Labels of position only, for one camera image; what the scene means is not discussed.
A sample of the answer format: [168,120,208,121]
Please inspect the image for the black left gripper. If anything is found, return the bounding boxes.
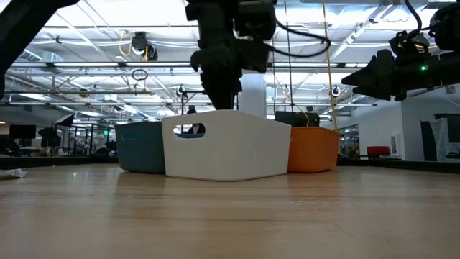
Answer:
[185,0,271,112]

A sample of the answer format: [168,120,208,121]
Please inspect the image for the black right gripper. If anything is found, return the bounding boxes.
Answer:
[341,49,460,102]

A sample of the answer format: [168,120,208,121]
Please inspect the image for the person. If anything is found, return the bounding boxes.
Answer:
[185,104,206,135]

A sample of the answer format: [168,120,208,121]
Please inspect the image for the white plastic bin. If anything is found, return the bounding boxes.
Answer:
[161,109,293,182]

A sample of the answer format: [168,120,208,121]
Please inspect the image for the red box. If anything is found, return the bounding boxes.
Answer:
[366,145,391,156]

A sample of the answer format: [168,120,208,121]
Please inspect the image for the black partition panel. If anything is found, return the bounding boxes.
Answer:
[420,114,460,163]

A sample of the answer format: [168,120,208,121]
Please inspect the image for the orange plastic bin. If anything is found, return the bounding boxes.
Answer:
[287,126,341,174]

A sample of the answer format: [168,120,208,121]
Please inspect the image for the teal plastic bin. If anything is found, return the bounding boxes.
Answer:
[114,121,167,176]

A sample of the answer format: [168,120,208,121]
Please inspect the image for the black softbox lamp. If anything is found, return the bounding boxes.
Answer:
[53,114,75,128]

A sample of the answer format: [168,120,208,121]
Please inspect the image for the dark computer monitor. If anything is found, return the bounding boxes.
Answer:
[9,124,37,141]

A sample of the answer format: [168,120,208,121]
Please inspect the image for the yellow hanging cable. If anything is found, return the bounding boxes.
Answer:
[321,0,341,132]

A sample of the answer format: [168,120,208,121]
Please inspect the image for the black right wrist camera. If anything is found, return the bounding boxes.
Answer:
[389,30,431,60]

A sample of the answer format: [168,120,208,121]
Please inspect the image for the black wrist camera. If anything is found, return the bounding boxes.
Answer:
[389,30,431,60]
[235,0,277,41]

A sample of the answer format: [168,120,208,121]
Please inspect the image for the black hanging cable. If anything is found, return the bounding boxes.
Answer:
[283,0,294,113]

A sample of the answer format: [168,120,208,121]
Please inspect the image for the black left wrist camera cable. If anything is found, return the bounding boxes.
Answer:
[265,19,332,58]

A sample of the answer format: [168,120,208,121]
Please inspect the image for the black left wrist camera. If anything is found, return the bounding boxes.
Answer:
[235,0,277,41]

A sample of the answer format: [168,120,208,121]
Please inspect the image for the black ceiling cord reel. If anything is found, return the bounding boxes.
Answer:
[129,31,159,62]

